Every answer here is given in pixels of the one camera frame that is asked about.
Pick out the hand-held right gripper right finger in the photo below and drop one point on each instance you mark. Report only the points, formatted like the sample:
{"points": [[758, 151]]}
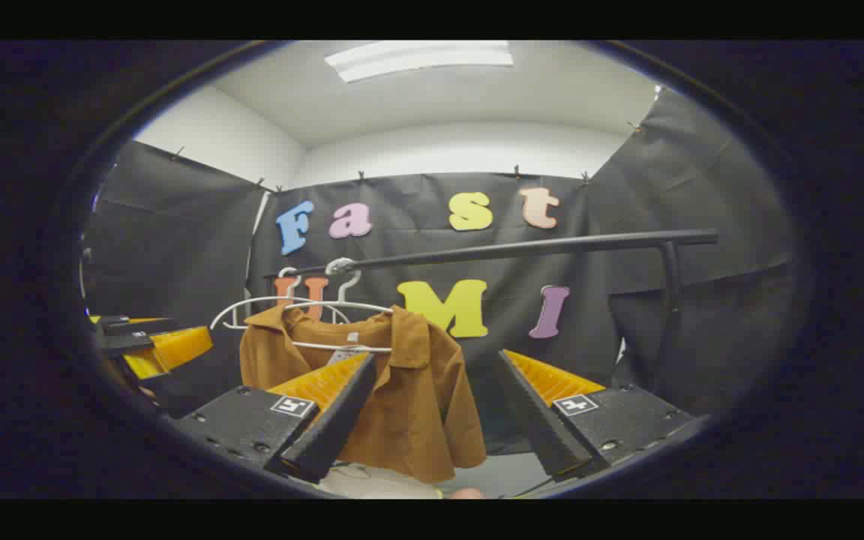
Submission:
{"points": [[537, 420]]}

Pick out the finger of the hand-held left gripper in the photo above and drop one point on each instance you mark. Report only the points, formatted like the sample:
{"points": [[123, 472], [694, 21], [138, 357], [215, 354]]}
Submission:
{"points": [[132, 328], [173, 346]]}

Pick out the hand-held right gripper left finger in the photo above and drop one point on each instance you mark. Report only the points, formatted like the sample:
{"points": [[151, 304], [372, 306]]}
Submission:
{"points": [[338, 420]]}

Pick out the cream lined laundry hamper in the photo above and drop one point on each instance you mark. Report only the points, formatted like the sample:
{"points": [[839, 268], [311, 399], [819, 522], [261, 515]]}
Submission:
{"points": [[379, 485]]}

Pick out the brown collared shirt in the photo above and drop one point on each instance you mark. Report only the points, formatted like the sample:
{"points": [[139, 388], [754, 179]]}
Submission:
{"points": [[417, 405]]}

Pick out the white plastic clothes hanger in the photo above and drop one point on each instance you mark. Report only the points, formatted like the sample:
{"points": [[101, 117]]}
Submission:
{"points": [[342, 304], [252, 304]]}

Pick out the black clothes rack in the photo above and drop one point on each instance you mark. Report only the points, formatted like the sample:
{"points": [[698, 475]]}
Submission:
{"points": [[552, 246]]}

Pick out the black backdrop cloth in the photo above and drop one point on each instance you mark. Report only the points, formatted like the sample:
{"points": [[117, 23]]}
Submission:
{"points": [[177, 225]]}

